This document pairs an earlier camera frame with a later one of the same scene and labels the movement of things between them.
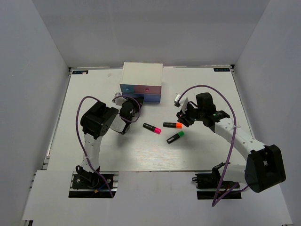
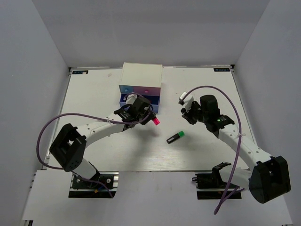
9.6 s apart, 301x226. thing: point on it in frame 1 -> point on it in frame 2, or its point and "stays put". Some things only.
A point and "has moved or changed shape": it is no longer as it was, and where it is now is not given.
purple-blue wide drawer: [149, 97] has moved or changed shape
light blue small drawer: [127, 88] stays put
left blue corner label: [80, 72] stays put
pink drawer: [147, 89] stays put
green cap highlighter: [175, 137] stays put
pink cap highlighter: [150, 128] -> [156, 121]
